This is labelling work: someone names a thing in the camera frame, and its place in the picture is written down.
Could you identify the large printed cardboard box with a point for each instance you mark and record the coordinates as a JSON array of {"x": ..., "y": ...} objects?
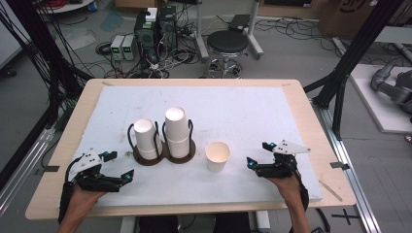
[{"x": 340, "y": 19}]

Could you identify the white paper cup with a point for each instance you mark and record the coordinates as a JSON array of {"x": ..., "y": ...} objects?
[{"x": 217, "y": 161}]

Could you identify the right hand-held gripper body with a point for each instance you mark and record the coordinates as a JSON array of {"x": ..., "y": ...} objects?
[{"x": 280, "y": 170}]

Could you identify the white foam mat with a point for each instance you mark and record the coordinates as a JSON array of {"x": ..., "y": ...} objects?
[{"x": 226, "y": 106}]

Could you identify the grey panel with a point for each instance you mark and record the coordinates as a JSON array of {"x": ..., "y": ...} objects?
[{"x": 395, "y": 34}]

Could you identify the person's left hand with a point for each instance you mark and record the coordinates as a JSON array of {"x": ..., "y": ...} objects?
[{"x": 82, "y": 199}]

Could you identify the small white box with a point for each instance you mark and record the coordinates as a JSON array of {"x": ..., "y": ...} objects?
[{"x": 151, "y": 14}]

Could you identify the black round stool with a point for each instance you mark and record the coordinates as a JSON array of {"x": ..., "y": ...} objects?
[{"x": 226, "y": 41}]

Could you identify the short stack of white cups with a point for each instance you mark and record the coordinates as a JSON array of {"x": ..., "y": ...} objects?
[{"x": 144, "y": 139}]

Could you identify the black flat device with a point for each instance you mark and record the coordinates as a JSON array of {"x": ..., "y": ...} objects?
[{"x": 239, "y": 22}]

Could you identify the aluminium rail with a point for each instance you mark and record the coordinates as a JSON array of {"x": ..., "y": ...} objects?
[
  {"x": 353, "y": 181},
  {"x": 19, "y": 181}
]

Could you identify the tall stack of white cups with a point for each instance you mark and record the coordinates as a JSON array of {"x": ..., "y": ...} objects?
[{"x": 176, "y": 129}]

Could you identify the black computer tower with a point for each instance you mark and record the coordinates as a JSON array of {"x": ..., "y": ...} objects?
[
  {"x": 167, "y": 29},
  {"x": 145, "y": 35}
]

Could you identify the thin wooden stick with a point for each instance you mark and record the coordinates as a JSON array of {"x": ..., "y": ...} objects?
[{"x": 330, "y": 191}]

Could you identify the black tape piece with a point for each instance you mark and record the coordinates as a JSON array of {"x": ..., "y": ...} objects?
[
  {"x": 340, "y": 165},
  {"x": 48, "y": 168}
]

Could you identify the grey power supply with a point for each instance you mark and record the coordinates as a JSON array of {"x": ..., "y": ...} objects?
[
  {"x": 117, "y": 47},
  {"x": 129, "y": 47}
]

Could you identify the brown cardboard box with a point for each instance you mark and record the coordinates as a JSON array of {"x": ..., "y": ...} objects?
[{"x": 136, "y": 3}]

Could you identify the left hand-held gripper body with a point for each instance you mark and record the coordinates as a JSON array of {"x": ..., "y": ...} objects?
[{"x": 97, "y": 183}]

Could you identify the person's right hand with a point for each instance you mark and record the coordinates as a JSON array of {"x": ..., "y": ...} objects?
[{"x": 288, "y": 189}]

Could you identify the white metal stand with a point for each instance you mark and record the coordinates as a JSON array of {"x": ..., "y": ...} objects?
[{"x": 199, "y": 35}]

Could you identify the black tape cross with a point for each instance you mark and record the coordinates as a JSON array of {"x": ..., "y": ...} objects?
[{"x": 346, "y": 216}]

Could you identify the black frame post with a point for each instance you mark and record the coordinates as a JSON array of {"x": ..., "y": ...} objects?
[{"x": 356, "y": 48}]

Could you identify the white platform board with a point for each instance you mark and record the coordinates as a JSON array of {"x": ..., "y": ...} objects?
[{"x": 372, "y": 110}]

